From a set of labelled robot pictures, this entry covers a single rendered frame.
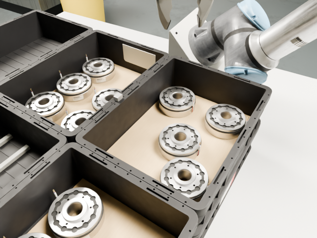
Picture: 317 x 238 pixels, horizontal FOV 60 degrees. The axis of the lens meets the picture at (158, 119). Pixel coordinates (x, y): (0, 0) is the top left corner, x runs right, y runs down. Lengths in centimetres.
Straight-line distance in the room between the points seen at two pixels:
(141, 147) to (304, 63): 232
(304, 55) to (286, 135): 204
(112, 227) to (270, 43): 57
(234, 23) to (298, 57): 205
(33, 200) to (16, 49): 71
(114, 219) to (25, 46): 80
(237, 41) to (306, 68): 196
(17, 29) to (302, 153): 105
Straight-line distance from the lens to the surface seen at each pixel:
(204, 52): 96
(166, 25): 48
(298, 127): 102
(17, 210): 57
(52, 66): 89
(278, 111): 105
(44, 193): 60
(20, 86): 84
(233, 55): 83
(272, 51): 78
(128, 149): 68
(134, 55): 90
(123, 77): 91
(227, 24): 91
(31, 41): 121
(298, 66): 277
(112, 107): 64
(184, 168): 60
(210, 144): 70
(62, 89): 85
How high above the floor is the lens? 135
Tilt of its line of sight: 44 degrees down
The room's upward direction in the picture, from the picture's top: straight up
